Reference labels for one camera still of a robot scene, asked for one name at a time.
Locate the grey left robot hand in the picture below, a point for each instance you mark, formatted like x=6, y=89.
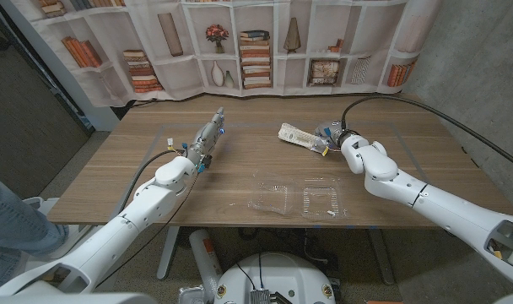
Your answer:
x=208, y=135

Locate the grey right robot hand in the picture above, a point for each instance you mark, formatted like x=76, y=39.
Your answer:
x=332, y=133

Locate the white robot shoulder cover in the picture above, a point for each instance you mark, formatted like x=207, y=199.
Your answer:
x=71, y=299

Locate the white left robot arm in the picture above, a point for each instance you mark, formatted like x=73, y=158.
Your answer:
x=142, y=207

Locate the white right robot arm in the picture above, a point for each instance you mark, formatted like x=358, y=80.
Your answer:
x=442, y=202

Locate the clear plastic clamshell container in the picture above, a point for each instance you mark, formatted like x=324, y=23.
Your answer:
x=320, y=200

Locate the printed bookshelf backdrop cloth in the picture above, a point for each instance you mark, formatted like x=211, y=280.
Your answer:
x=176, y=84

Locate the white roll with orange label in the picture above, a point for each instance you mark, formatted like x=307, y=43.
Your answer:
x=203, y=253

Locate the grey table leg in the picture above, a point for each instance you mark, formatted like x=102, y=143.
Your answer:
x=383, y=257
x=168, y=253

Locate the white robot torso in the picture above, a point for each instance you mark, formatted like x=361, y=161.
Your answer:
x=277, y=274

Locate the silver heatsink module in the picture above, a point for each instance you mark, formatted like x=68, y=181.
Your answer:
x=260, y=296

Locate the dark textured door panel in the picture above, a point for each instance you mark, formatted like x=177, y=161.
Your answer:
x=24, y=126

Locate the person in blue jeans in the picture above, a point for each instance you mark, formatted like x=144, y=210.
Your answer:
x=12, y=228

